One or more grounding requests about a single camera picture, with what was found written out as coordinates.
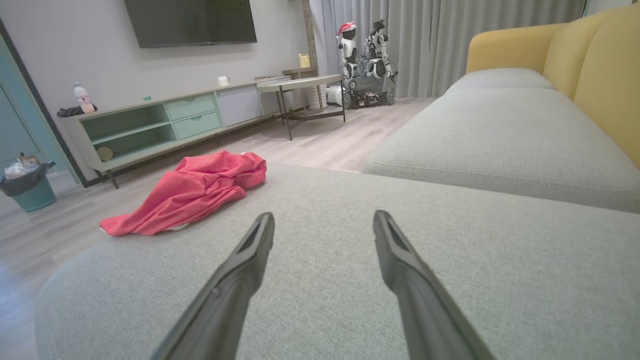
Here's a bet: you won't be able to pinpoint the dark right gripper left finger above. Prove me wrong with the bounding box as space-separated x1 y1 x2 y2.
150 211 276 360

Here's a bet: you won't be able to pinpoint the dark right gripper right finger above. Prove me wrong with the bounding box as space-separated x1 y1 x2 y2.
372 209 496 360

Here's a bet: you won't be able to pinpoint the red shorts white stripe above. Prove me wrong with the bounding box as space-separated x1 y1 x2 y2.
99 150 268 237

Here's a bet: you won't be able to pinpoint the grey and yellow sofa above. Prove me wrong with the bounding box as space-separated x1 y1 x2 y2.
33 165 640 360

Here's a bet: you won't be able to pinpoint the long beige TV cabinet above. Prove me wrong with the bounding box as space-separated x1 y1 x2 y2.
59 75 297 190

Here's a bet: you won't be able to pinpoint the pale green cabinet drawer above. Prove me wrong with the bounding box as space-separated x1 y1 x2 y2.
164 93 217 122
171 110 223 141

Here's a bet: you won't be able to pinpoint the white cabinet door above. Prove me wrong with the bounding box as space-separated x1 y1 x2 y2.
215 83 264 128

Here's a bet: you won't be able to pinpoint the teal woven waste basket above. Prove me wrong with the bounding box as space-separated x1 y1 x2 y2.
0 161 58 213

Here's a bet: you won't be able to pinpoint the black bin liner bag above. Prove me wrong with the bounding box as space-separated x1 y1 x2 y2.
0 161 57 198

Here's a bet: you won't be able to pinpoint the white ribbed cylinder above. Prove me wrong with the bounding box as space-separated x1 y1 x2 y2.
305 84 329 110

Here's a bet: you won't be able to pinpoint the tracked robot vehicle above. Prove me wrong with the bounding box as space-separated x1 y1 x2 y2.
342 73 399 110

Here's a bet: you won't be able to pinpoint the grey side table metal legs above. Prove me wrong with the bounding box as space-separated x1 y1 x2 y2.
257 74 347 141

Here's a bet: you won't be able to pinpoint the white crumpled trash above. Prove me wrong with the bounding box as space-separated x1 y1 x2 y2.
3 162 29 180

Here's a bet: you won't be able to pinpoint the dark grey plush cloth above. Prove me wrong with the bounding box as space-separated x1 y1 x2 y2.
56 104 99 119

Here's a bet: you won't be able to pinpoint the plastic bottle with pink label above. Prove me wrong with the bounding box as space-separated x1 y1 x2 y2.
73 81 96 114

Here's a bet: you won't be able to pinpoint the black white robot figure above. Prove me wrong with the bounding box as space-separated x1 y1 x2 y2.
362 18 399 80

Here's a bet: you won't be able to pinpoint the grey curtain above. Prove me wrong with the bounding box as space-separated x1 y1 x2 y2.
309 0 587 99

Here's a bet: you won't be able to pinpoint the teal door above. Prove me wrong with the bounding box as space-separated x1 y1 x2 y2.
0 35 72 174

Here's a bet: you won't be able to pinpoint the toy robot with Santa hat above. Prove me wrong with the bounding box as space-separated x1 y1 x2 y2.
337 21 359 81

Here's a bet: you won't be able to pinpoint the yellow sofa armrest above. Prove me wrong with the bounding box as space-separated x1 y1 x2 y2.
465 22 567 76

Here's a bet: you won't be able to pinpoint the brown wooden stand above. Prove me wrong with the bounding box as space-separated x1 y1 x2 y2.
281 0 321 81

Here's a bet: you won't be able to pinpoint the yellow sofa back cushion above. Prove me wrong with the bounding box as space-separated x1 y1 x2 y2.
542 12 609 101
573 2 640 169

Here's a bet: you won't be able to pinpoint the dark door frame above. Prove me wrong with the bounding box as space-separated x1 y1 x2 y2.
0 19 91 189

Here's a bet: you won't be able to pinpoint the black wall television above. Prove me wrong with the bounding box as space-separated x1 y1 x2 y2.
123 0 258 49

